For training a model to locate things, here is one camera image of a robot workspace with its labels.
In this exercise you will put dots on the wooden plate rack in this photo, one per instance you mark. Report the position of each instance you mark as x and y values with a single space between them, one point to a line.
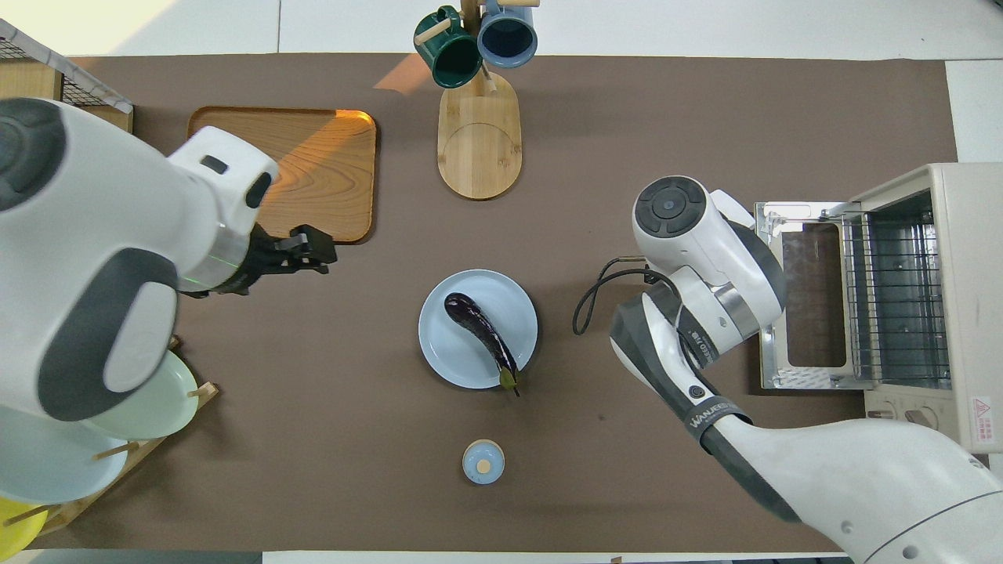
78 509

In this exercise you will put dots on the dark green mug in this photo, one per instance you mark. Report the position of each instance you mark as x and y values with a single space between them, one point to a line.
454 59

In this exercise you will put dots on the wooden serving tray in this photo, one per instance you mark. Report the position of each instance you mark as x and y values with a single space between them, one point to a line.
329 180

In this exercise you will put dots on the wooden mug tree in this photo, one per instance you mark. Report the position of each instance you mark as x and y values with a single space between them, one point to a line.
478 157

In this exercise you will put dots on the blue mug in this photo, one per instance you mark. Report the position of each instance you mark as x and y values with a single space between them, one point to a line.
508 35

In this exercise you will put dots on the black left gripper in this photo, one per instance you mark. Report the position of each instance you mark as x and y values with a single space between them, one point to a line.
243 270

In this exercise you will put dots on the pale green plate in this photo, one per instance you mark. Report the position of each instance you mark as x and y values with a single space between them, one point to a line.
164 407

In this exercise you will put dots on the small blue call bell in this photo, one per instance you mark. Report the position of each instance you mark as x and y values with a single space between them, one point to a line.
483 462

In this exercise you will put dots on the white toaster oven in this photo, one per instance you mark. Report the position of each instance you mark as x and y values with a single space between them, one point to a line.
972 274

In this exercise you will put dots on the light blue racked plate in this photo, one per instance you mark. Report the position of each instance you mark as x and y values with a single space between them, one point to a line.
63 470

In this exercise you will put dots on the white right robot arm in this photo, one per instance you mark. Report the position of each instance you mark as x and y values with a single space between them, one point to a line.
823 470

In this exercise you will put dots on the brown table mat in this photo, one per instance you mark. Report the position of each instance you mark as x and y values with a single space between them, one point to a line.
588 439

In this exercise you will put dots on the yellow plate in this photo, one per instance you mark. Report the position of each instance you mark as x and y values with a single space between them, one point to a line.
16 533

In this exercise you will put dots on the light blue serving plate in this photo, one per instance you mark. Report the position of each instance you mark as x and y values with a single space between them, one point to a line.
454 352

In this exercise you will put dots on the purple eggplant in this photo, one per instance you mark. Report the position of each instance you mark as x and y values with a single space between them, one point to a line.
478 321

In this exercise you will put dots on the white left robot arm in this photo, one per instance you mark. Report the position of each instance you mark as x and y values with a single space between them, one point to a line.
94 204

